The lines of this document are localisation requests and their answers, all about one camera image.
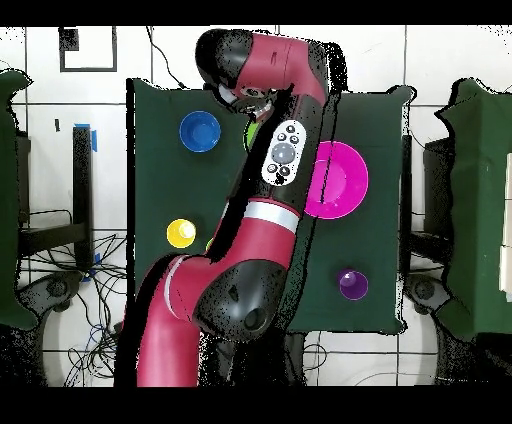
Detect large green bowl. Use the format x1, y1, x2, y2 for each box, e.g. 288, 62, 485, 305
243, 121, 261, 152

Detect blue bowl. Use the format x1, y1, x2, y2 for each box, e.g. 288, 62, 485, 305
178, 110, 222, 154

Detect dark green tablecloth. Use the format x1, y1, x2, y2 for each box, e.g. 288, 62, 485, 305
126, 77, 413, 335

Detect large pink bowl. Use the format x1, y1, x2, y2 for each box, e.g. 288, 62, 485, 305
303, 140, 370, 221

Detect yellow cup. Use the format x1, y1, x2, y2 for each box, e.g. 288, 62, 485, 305
165, 218, 198, 250

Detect blue tape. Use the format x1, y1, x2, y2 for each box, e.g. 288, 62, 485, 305
73, 122, 98, 153

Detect purple cup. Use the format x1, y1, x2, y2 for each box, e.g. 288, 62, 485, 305
336, 268, 370, 302

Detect green-clothed side table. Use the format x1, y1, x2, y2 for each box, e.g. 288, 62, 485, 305
0, 67, 39, 331
435, 77, 512, 341

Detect black wheeled base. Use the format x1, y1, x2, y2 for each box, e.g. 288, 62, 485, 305
17, 270, 85, 317
403, 273, 451, 315

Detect white board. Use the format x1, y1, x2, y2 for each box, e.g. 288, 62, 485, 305
498, 151, 512, 303

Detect thin black cable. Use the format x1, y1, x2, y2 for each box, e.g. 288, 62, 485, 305
144, 25, 189, 90

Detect black post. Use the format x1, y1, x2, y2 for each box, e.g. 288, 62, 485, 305
72, 125, 94, 269

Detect black square frame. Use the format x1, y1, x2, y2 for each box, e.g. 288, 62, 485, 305
58, 25, 118, 74

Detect blue cable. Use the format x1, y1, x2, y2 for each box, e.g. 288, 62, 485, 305
86, 323, 117, 353

